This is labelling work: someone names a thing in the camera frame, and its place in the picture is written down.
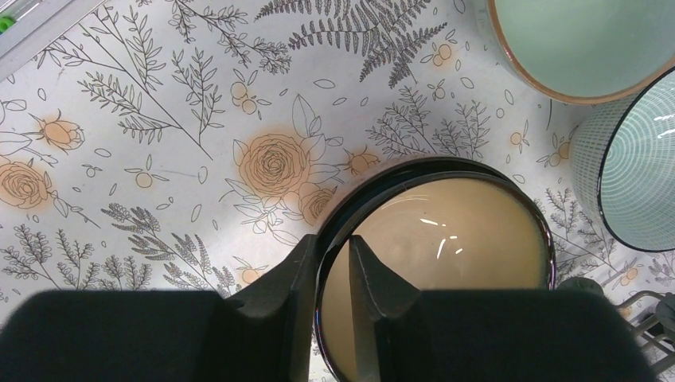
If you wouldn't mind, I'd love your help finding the grey wire dish rack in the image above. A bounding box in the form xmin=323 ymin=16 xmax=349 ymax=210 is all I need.
xmin=559 ymin=276 xmax=675 ymax=376

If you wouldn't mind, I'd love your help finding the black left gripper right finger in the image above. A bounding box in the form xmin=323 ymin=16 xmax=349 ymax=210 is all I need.
xmin=349 ymin=236 xmax=656 ymax=381

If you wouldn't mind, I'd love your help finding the pink speckled bowl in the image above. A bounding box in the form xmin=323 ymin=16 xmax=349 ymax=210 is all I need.
xmin=314 ymin=155 xmax=556 ymax=381

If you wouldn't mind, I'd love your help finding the light green bowl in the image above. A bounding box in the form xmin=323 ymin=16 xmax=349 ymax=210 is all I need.
xmin=472 ymin=1 xmax=674 ymax=105

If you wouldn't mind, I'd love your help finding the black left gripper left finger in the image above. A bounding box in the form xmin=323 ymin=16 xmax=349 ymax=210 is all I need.
xmin=1 ymin=235 xmax=317 ymax=381

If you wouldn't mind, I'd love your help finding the pale green checkered bowl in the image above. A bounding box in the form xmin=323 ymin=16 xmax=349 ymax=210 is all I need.
xmin=570 ymin=69 xmax=674 ymax=252

